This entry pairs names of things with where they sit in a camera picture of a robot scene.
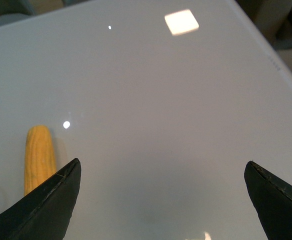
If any tan brown sofa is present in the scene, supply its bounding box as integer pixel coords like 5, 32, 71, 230
237, 0, 292, 50

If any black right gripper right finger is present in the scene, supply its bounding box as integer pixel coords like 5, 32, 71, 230
244, 161, 292, 240

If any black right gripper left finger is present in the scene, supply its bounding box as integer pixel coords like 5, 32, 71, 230
0, 158, 82, 240

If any yellow corn cob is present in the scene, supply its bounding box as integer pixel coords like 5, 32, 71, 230
24, 125, 57, 196

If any left beige upholstered chair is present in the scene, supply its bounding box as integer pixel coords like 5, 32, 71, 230
0, 0, 36, 26

